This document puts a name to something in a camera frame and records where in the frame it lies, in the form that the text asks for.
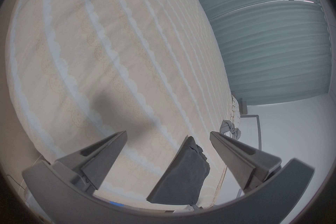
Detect white printed pillow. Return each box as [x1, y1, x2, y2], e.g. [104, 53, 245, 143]
[231, 94, 241, 127]

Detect pile of clothes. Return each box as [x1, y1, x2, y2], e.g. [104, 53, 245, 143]
[220, 120, 242, 140]

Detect bed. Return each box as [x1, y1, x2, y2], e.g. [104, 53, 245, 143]
[5, 0, 261, 211]

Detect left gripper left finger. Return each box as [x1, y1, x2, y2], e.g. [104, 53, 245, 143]
[54, 130, 128, 190]

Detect black T-shirt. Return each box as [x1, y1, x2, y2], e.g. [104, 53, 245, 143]
[146, 136, 210, 205]

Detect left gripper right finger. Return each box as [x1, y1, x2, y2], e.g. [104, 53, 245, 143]
[209, 131, 283, 190]

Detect grey bedside table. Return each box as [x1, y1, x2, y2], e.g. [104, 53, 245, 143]
[237, 98, 248, 114]

